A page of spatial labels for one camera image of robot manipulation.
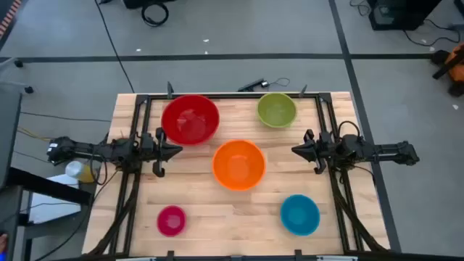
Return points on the small pink bowl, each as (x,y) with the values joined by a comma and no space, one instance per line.
(171,221)

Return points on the black side table bar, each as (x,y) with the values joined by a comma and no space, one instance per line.
(47,185)

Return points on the black equipment box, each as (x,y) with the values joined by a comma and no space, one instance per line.
(145,3)

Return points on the blue bowl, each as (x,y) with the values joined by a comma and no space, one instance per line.
(300,215)

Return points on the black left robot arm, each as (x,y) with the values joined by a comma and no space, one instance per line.
(90,148)

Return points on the orange and black equipment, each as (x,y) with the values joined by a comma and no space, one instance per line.
(455,61)

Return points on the black computer case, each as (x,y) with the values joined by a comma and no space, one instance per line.
(398,14)

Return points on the large red bowl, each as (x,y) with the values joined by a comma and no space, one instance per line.
(190,119)

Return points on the grey chair base with casters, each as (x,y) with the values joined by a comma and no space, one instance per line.
(14,63)

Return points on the black power strip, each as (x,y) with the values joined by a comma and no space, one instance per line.
(251,85)

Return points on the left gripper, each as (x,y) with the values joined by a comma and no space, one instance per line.
(148,148)

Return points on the black aluminium table frame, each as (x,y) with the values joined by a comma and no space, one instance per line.
(139,116)

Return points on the striped edge floor mat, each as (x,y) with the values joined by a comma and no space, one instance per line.
(9,18)

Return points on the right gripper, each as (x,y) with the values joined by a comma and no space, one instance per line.
(324,150)

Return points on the green bowl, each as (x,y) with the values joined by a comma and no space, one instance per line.
(276,109)

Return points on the orange bowl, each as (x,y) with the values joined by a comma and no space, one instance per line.
(238,165)

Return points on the white sheet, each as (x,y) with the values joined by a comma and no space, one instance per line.
(54,204)

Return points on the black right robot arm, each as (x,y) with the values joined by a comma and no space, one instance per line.
(380,150)

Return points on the person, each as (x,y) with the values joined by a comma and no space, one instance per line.
(2,243)

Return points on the bottle with yellow liquid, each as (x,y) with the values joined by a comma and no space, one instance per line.
(80,171)

